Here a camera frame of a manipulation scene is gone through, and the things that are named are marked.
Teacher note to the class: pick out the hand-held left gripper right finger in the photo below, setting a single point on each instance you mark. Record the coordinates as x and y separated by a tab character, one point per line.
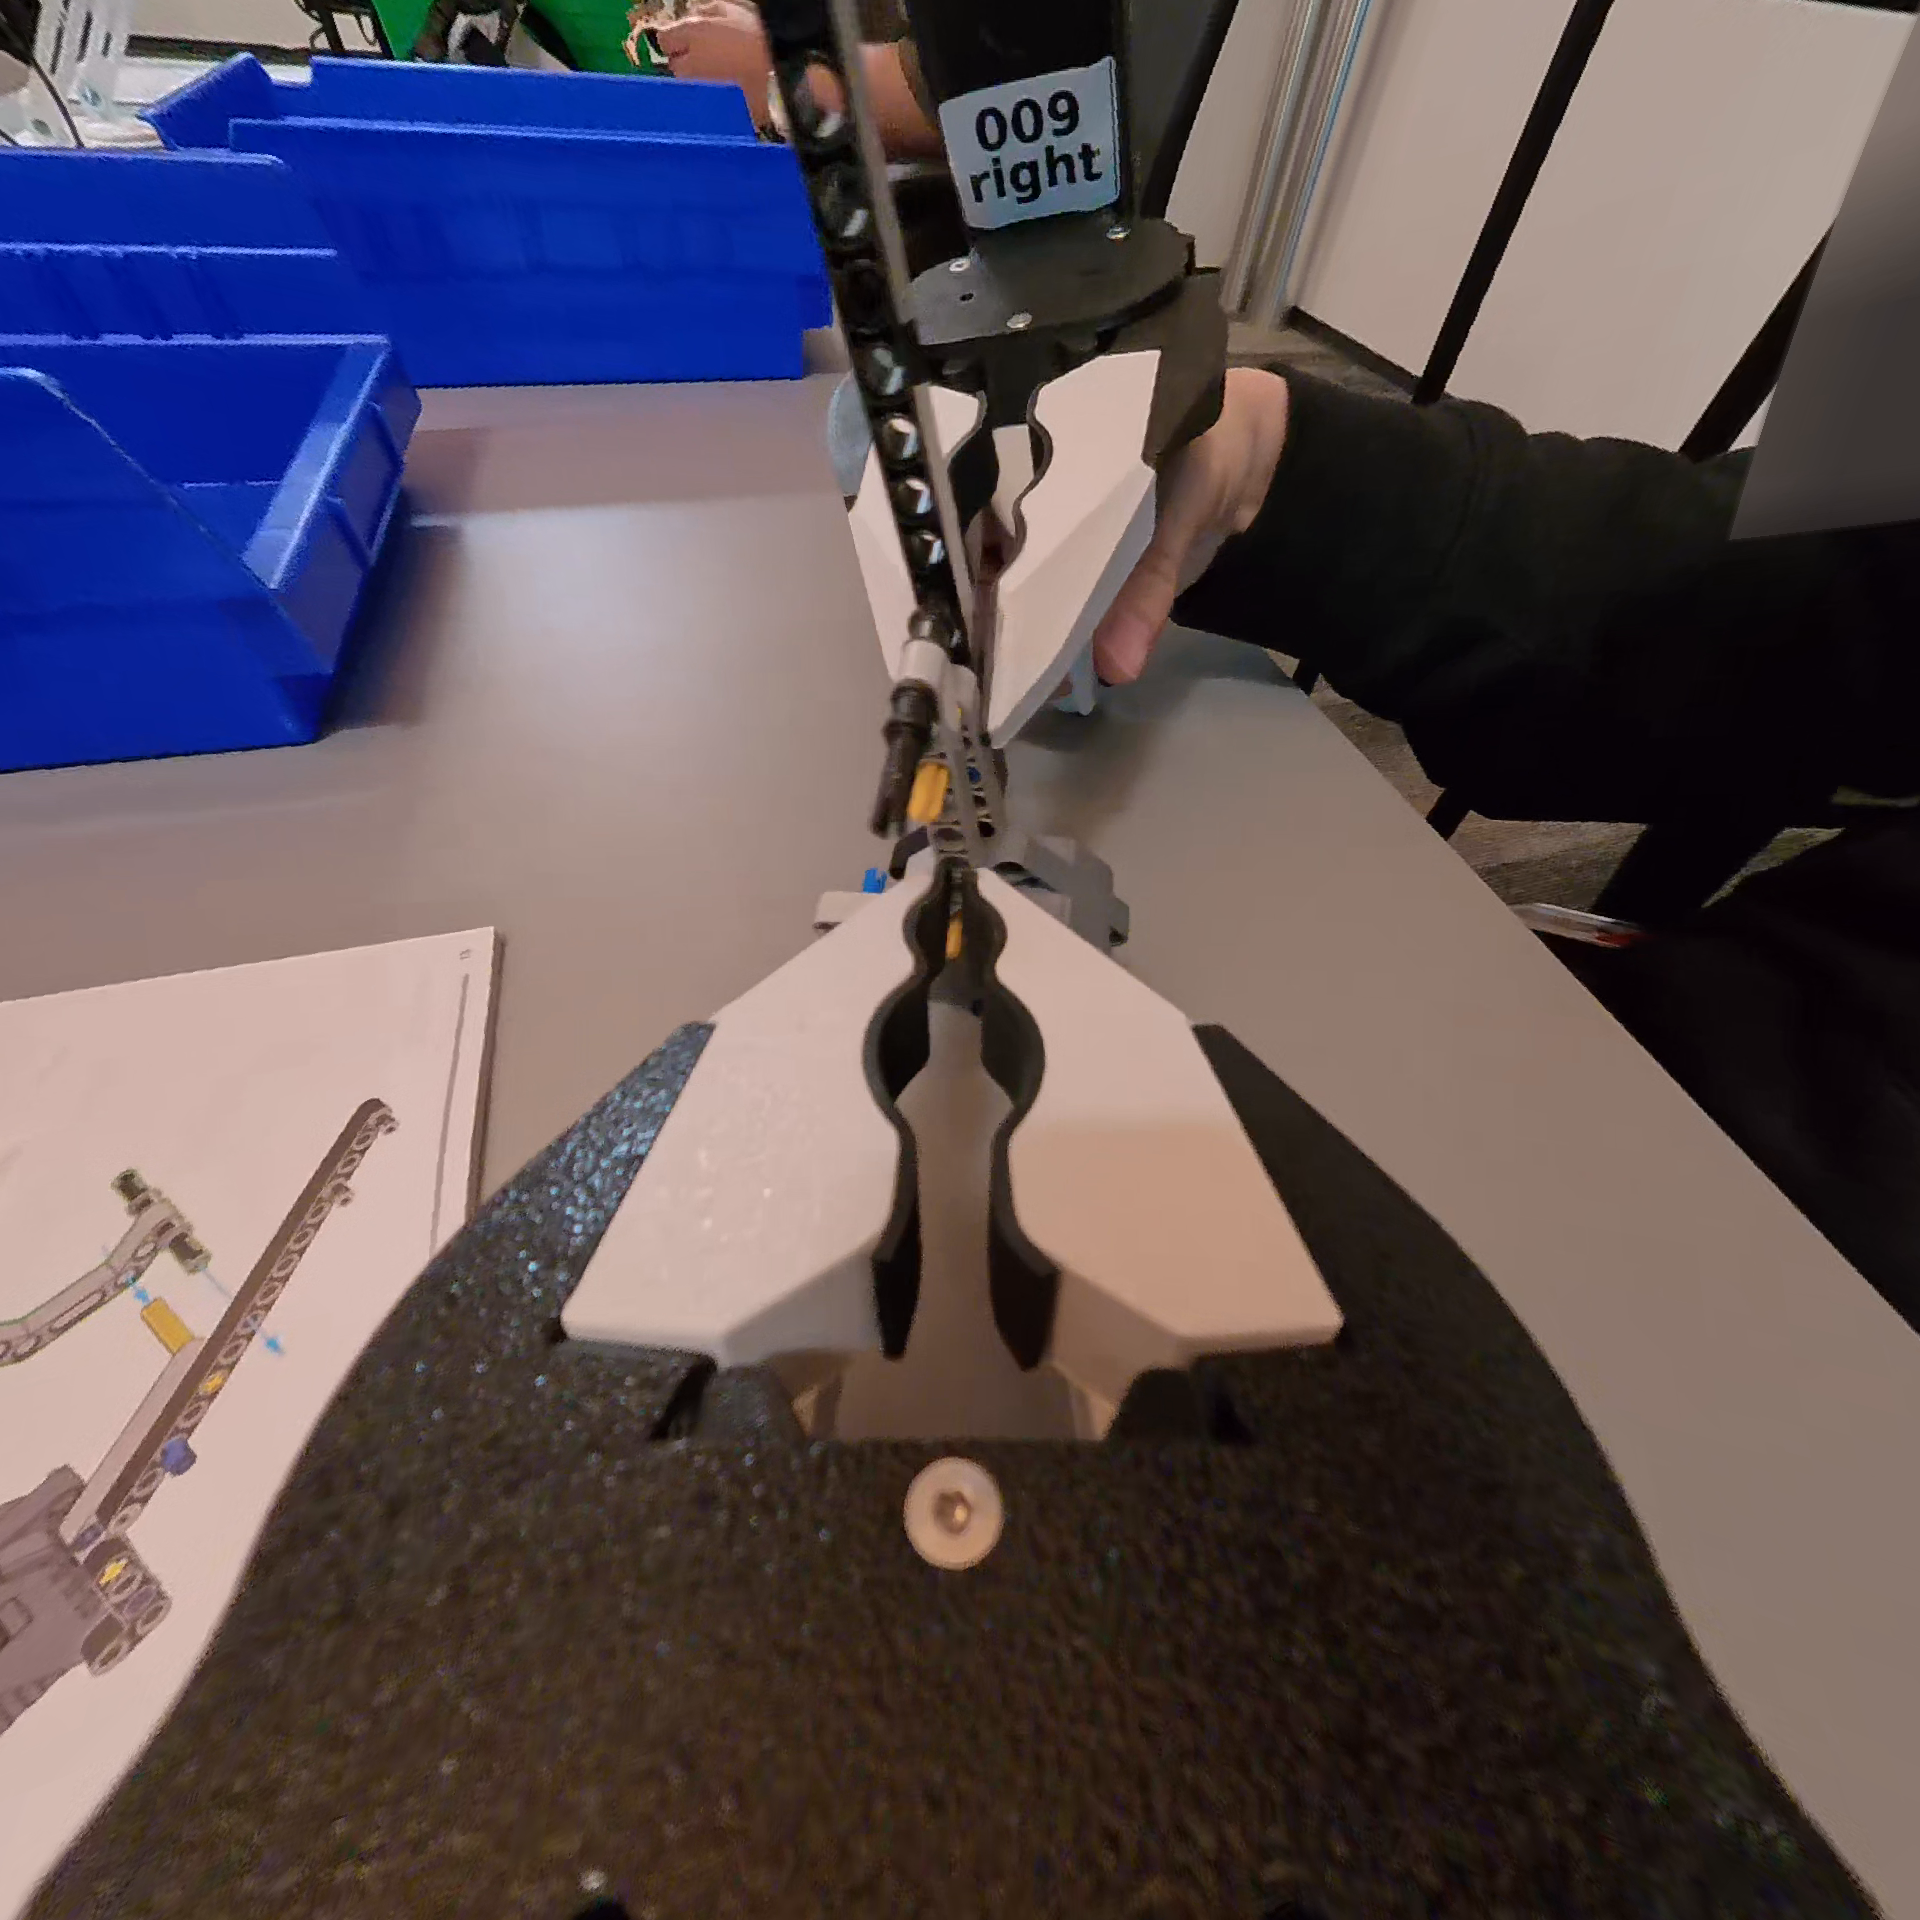
1170	1201

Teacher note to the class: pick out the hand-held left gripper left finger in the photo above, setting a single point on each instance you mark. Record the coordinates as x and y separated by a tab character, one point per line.
735	1184

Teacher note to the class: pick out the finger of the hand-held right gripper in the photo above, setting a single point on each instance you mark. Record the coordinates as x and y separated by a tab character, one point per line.
1089	509
866	523

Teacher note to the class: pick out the black axle with grey bush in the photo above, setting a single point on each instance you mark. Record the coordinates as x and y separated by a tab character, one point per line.
930	661

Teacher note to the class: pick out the long black toy beam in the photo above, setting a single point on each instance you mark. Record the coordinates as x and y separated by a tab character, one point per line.
886	358

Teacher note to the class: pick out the white instruction booklet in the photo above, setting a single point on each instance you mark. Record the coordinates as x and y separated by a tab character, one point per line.
301	1049

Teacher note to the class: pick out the person's right forearm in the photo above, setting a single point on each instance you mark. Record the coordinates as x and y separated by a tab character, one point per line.
1501	570

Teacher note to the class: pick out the person's right hand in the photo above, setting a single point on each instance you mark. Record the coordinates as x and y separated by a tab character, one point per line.
1214	493

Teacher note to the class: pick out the blue plastic bin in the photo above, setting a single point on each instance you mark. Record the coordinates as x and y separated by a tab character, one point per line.
569	270
149	600

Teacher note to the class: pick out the red white printed card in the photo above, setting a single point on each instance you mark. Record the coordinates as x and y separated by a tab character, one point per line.
1575	921

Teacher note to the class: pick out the green plastic bin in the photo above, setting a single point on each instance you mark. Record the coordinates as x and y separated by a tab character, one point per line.
495	30

